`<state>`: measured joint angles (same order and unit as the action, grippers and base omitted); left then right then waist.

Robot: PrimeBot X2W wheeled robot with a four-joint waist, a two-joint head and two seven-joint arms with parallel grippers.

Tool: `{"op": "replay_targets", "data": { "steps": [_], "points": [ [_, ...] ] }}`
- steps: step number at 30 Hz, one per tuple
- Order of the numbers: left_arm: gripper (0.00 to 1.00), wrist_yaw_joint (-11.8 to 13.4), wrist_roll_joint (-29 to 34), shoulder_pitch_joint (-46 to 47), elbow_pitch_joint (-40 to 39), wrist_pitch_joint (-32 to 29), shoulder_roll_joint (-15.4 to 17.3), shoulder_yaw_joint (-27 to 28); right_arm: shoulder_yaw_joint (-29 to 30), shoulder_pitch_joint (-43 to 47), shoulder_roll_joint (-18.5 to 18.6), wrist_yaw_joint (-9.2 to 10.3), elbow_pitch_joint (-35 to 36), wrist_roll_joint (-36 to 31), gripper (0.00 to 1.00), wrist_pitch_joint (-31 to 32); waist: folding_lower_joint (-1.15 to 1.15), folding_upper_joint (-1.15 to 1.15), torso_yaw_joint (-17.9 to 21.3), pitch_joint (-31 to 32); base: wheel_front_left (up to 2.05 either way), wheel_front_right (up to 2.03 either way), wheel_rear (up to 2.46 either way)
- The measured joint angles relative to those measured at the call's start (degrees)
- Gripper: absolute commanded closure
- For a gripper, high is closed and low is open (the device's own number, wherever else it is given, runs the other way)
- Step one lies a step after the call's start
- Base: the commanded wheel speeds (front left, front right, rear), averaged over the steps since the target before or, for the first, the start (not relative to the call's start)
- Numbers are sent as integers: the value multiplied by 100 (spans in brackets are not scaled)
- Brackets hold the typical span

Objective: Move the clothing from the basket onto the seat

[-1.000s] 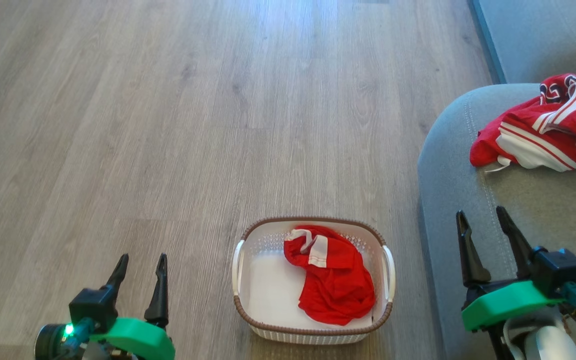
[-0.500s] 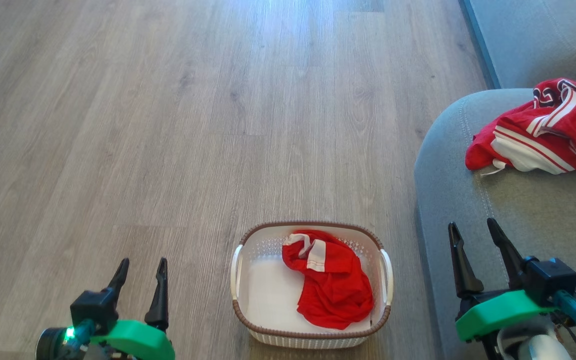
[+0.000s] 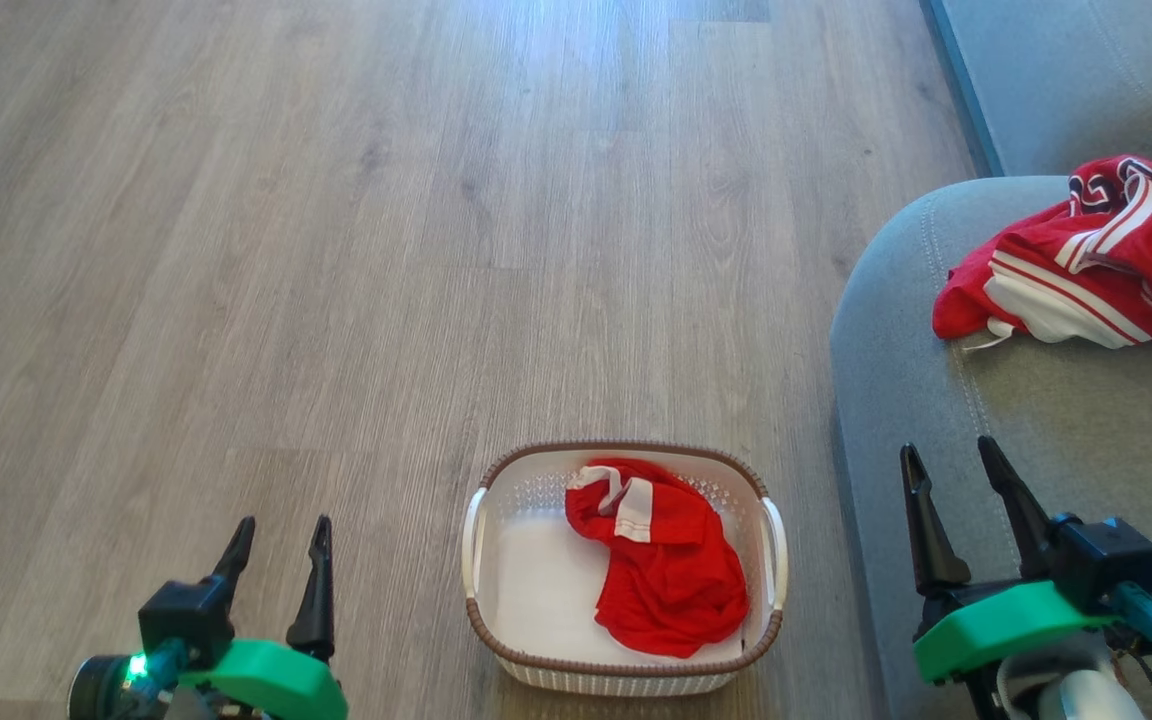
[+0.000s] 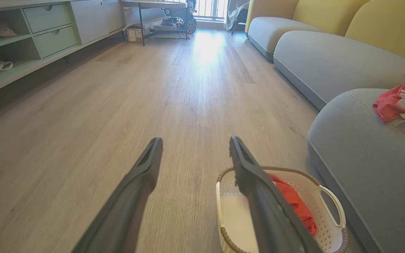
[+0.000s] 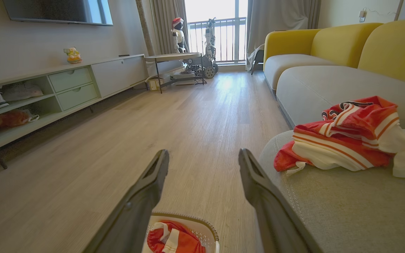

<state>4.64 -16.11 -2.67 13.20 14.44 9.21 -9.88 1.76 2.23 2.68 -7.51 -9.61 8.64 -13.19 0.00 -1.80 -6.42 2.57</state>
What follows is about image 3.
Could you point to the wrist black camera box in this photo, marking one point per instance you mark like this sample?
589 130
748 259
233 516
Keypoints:
186 620
1106 560

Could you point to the left teal camera plug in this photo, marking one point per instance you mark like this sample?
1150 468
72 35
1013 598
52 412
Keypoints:
161 665

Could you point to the red white striped jersey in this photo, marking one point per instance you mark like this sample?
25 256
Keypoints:
1046 250

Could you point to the white laundry basket brown rim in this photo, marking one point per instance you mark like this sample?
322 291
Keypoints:
536 590

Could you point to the red shorts white trim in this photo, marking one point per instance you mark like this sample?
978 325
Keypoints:
666 580

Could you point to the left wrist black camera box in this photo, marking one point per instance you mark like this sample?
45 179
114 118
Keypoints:
186 620

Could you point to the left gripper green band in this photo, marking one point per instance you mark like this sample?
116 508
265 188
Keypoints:
276 685

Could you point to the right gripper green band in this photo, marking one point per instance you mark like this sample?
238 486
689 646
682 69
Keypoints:
996 625

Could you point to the right white grey robot arm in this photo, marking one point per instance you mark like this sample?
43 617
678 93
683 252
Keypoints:
1086 700

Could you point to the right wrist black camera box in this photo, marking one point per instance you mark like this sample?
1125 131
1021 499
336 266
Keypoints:
1106 560

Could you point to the grey fabric sofa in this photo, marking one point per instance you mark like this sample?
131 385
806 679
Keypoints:
1036 450

